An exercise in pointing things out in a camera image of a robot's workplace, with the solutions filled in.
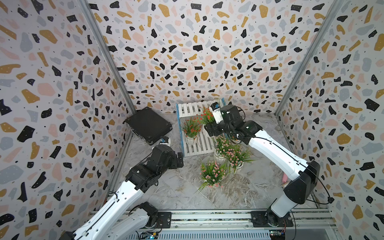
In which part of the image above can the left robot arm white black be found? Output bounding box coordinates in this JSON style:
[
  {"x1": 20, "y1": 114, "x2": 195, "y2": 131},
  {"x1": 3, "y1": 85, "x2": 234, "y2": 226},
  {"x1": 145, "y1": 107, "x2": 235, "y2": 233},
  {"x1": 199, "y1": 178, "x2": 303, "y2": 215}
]
[{"x1": 60, "y1": 145, "x2": 184, "y2": 240}]

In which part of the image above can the red flower pot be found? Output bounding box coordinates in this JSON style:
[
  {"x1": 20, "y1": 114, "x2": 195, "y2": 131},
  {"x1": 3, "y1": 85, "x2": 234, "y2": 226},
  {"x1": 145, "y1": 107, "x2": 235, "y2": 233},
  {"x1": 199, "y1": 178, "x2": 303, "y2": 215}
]
[
  {"x1": 182, "y1": 116, "x2": 202, "y2": 146},
  {"x1": 199, "y1": 107, "x2": 215, "y2": 126}
]

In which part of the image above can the aluminium rail frame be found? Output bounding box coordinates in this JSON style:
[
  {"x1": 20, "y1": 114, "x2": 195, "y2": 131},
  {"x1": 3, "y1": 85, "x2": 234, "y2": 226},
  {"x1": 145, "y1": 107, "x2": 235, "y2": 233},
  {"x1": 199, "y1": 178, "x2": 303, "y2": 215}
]
[{"x1": 119, "y1": 209, "x2": 342, "y2": 240}]

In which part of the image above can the black square box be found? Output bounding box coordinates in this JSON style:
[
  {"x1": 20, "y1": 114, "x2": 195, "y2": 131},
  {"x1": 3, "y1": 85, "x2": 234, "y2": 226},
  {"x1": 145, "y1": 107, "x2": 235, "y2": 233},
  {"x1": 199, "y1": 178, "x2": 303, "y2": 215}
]
[{"x1": 124, "y1": 107, "x2": 173, "y2": 146}]

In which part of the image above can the pink flower pot front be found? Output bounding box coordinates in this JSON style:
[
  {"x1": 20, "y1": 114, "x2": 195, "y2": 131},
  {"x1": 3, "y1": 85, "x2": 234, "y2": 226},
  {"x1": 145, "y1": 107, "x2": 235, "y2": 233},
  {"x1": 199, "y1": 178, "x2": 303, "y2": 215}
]
[{"x1": 198, "y1": 161, "x2": 229, "y2": 192}]

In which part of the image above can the green circuit board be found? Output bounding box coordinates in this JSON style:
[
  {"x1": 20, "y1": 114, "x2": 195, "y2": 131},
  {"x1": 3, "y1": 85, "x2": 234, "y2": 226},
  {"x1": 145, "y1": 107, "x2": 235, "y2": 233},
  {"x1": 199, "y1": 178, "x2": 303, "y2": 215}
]
[{"x1": 139, "y1": 232, "x2": 159, "y2": 240}]

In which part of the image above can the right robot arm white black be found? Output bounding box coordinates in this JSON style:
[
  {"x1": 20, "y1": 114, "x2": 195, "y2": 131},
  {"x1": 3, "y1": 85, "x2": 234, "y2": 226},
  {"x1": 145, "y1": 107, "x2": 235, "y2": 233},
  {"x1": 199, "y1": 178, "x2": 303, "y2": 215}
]
[{"x1": 208, "y1": 102, "x2": 320, "y2": 225}]

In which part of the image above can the pink flower pot right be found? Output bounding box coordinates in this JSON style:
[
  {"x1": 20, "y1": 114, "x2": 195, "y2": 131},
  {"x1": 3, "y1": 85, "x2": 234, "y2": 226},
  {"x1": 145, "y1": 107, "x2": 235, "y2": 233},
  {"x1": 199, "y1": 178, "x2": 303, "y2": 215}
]
[{"x1": 225, "y1": 146, "x2": 255, "y2": 173}]

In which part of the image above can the blue white slatted rack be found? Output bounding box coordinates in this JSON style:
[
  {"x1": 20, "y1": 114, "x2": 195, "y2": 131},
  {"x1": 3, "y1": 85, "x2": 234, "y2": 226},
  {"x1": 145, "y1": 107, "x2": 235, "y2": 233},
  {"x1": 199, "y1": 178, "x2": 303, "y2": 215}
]
[{"x1": 177, "y1": 99, "x2": 226, "y2": 157}]

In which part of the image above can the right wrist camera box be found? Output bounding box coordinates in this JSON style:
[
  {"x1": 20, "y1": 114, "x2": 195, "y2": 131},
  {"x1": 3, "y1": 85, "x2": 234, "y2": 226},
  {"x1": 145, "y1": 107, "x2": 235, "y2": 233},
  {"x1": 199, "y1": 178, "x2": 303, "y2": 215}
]
[{"x1": 210, "y1": 102, "x2": 223, "y2": 124}]

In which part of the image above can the pink flower pot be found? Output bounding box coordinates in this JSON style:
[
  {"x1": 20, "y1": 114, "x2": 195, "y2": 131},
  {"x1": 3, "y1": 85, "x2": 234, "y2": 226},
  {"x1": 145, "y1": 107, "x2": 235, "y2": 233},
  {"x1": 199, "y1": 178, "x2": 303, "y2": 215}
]
[
  {"x1": 198, "y1": 161, "x2": 229, "y2": 192},
  {"x1": 214, "y1": 136, "x2": 234, "y2": 161},
  {"x1": 225, "y1": 146, "x2": 255, "y2": 173}
]

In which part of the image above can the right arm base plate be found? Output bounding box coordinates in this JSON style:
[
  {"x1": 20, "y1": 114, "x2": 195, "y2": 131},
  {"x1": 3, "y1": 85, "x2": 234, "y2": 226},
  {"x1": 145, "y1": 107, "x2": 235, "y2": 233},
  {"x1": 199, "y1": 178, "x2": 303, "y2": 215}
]
[{"x1": 251, "y1": 211, "x2": 294, "y2": 228}]

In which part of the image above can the pink flower pot back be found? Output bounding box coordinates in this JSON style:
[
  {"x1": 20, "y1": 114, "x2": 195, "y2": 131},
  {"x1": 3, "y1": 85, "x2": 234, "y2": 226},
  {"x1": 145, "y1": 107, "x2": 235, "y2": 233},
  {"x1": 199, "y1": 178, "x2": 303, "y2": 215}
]
[{"x1": 214, "y1": 136, "x2": 234, "y2": 161}]

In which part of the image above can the pink cylindrical object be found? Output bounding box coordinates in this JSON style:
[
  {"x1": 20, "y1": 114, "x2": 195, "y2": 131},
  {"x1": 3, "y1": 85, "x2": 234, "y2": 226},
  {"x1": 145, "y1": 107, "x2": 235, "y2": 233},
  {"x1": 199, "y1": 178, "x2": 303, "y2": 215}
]
[{"x1": 282, "y1": 174, "x2": 288, "y2": 184}]

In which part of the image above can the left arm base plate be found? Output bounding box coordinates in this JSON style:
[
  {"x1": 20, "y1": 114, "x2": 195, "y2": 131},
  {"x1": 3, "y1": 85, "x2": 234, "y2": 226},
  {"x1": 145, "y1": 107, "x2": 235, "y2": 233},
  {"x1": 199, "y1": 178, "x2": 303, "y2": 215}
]
[{"x1": 144, "y1": 212, "x2": 172, "y2": 229}]

